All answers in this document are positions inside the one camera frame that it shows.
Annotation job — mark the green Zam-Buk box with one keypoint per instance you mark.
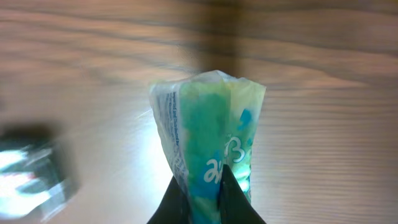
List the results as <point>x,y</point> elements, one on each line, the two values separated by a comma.
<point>37,171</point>

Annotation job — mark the green tissue pack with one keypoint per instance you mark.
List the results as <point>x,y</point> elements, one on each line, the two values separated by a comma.
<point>205,122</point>

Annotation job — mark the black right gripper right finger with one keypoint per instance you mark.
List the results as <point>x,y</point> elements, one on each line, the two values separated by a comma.
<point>234,206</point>

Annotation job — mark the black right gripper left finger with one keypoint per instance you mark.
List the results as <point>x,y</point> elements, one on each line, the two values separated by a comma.
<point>174,207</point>

